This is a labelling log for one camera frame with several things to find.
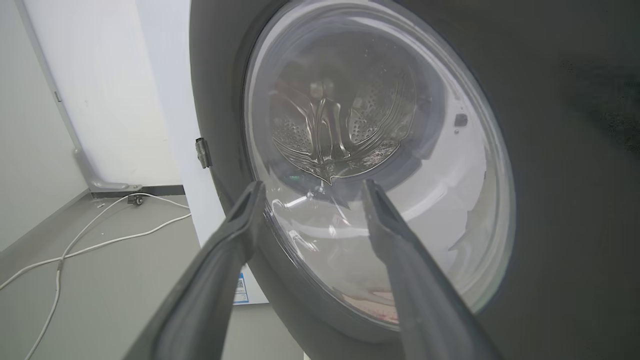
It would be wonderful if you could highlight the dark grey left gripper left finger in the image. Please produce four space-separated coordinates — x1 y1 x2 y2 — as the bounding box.
122 180 267 360

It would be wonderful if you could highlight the white power cable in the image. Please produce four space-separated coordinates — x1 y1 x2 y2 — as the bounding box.
0 192 192 292
24 214 193 360

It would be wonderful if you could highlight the dark grey washing machine door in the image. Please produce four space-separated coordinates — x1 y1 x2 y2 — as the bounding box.
189 0 640 360

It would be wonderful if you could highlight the grey metal partition post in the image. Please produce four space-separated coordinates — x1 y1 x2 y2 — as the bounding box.
14 0 143 193

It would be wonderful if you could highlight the blue white energy label sticker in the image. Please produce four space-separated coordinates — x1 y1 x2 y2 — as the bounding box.
233 272 250 305

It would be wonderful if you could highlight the white washing machine body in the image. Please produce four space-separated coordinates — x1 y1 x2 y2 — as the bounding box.
135 0 313 360

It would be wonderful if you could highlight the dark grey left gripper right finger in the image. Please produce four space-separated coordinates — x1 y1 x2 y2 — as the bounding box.
361 179 502 360

